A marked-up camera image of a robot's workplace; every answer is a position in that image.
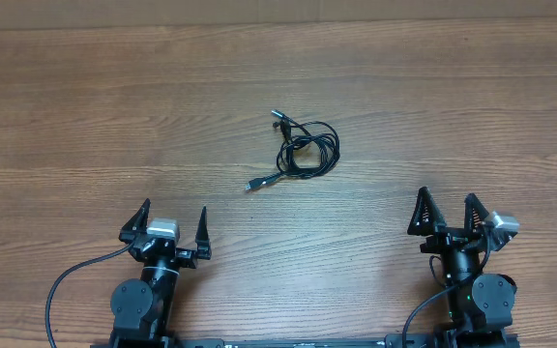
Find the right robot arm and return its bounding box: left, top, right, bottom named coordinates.
left=400, top=187, right=520, bottom=347

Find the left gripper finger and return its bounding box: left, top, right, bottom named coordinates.
left=195, top=206, right=211, bottom=259
left=120, top=198, right=151, bottom=235

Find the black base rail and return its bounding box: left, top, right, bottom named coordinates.
left=90, top=333, right=520, bottom=348

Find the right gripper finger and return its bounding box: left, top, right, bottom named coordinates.
left=464, top=193, right=489, bottom=232
left=407, top=187, right=447, bottom=236

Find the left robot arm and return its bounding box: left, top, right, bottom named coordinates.
left=107, top=200, right=212, bottom=348

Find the black usb cable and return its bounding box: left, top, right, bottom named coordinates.
left=245, top=109, right=341, bottom=192

